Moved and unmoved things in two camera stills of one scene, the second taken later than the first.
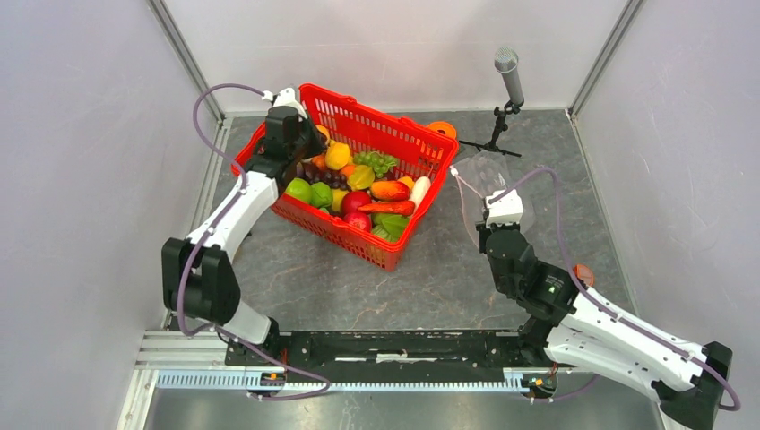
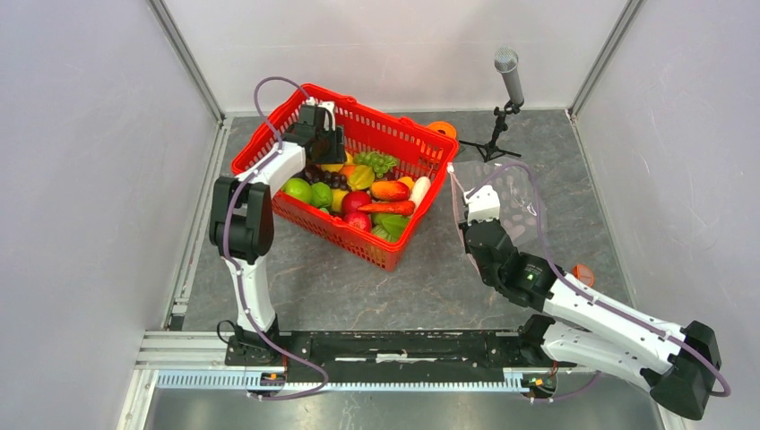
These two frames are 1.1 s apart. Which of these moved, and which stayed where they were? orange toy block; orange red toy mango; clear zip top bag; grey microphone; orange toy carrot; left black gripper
Moved: left black gripper; clear zip top bag
Stayed: orange red toy mango; orange toy carrot; grey microphone; orange toy block
